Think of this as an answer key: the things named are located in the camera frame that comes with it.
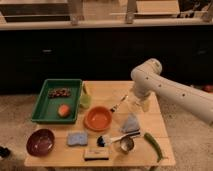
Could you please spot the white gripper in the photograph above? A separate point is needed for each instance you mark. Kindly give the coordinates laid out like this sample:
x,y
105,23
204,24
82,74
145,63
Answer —
x,y
139,98

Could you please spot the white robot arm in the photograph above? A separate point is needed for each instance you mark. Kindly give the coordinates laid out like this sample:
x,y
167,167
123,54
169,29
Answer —
x,y
147,78

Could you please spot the orange bowl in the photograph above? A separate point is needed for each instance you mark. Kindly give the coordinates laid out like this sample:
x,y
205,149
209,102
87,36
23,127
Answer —
x,y
98,118

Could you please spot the purple bowl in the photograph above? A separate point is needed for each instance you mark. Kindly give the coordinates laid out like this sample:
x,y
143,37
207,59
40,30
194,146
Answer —
x,y
40,143

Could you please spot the grey folded cloth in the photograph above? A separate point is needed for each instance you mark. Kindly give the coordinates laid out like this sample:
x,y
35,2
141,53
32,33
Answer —
x,y
131,124

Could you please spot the green chili pepper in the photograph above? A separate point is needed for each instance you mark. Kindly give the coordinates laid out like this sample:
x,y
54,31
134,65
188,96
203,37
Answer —
x,y
151,140

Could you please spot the wooden table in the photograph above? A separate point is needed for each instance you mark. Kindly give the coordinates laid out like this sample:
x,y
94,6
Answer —
x,y
108,93

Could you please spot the metal measuring cup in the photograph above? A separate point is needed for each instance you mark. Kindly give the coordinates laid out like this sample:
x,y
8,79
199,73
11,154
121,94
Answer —
x,y
126,144

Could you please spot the green cup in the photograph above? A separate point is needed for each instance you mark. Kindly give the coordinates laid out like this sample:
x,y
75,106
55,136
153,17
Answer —
x,y
85,101

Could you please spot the wooden eraser block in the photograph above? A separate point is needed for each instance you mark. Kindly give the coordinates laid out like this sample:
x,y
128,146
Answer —
x,y
96,154

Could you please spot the orange fruit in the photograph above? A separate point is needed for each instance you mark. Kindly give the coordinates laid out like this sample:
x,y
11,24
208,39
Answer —
x,y
64,110

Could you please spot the blue sponge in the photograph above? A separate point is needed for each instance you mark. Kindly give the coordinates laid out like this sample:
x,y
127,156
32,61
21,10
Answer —
x,y
77,138

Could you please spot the green plastic tray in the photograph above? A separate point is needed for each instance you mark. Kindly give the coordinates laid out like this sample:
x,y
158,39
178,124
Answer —
x,y
45,110

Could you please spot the brown granola bar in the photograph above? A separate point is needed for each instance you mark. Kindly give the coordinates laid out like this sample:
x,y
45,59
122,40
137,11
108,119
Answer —
x,y
59,92

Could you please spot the black object on floor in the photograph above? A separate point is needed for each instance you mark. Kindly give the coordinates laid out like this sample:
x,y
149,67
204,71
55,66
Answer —
x,y
4,152

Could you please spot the dish brush white handle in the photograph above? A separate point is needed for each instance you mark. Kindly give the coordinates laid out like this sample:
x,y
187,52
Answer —
x,y
106,140

